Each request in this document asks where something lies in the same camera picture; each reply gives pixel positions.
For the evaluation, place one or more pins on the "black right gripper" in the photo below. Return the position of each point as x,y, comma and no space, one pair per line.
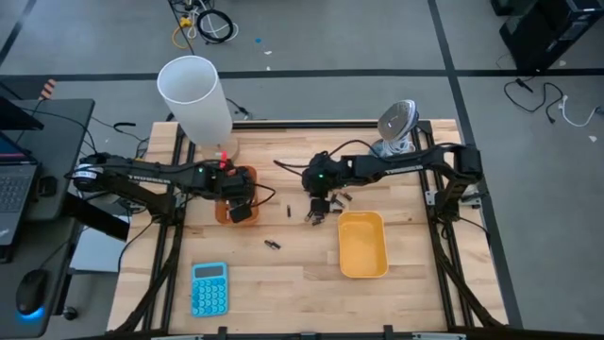
325,175

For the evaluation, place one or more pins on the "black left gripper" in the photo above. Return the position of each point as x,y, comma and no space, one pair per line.
233,181

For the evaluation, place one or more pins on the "orange plastic bin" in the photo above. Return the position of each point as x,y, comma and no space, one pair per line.
221,215

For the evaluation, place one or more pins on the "yellow plastic bin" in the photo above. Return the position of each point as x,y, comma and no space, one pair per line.
363,245

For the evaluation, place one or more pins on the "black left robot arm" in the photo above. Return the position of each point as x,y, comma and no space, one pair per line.
141,172

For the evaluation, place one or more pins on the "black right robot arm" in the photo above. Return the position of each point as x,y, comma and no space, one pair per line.
406,167

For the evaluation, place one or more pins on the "blue calculator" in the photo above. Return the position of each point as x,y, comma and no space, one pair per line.
210,290

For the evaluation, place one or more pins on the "white cylinder lamp wooden base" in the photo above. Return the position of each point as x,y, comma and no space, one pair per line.
193,108

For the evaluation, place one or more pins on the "small grey desk fan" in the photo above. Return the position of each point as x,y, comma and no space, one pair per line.
397,118

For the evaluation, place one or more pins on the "black desk leg beam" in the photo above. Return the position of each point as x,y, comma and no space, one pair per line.
94,217

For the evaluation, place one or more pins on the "small black puck device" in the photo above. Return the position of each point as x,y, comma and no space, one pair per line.
47,185

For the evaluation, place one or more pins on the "dark grey desk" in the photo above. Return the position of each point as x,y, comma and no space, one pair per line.
56,141

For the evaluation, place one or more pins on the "black chair caster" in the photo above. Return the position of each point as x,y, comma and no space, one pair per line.
70,313

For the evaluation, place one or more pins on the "power strip with plugs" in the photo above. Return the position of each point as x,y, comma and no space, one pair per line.
186,5

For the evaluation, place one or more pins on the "black computer mouse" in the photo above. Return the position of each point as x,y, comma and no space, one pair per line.
30,293

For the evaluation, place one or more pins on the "orange black striped marker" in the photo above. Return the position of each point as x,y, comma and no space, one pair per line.
47,89

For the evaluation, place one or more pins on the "dark laptop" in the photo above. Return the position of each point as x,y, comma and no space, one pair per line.
11,189

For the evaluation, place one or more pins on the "black monitor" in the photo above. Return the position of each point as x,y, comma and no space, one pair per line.
16,118

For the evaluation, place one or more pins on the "large black cabinet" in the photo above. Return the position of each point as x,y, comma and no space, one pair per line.
552,33

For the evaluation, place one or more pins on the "black aluminium table frame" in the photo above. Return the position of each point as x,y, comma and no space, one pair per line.
307,124

